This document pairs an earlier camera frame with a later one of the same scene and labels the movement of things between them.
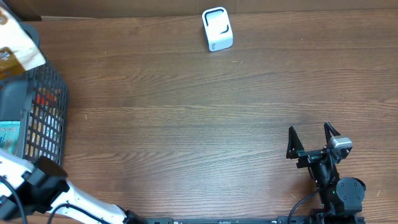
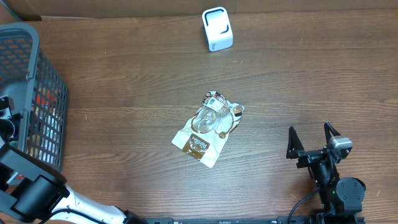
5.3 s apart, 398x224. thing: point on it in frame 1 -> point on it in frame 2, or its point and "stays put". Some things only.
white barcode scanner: x=217 y=28 stays put
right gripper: x=311 y=155 stays put
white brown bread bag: x=18 y=52 -> x=203 y=138
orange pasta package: x=43 y=135 stays put
